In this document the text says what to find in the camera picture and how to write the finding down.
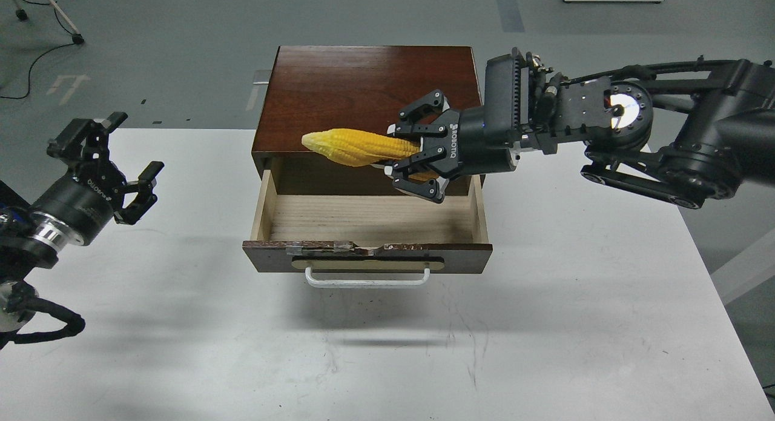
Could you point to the yellow toy corn cob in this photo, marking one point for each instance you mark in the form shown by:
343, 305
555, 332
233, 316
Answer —
357, 148

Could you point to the dark wooden drawer cabinet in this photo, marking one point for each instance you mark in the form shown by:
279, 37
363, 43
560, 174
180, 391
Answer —
315, 88

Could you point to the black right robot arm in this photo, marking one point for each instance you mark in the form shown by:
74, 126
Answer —
681, 132

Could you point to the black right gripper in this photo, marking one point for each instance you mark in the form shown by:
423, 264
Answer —
477, 140

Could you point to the wooden drawer with white handle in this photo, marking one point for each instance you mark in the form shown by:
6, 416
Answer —
365, 240

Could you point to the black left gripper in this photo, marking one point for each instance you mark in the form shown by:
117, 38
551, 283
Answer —
86, 203

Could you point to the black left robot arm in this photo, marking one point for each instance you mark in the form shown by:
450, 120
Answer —
25, 246

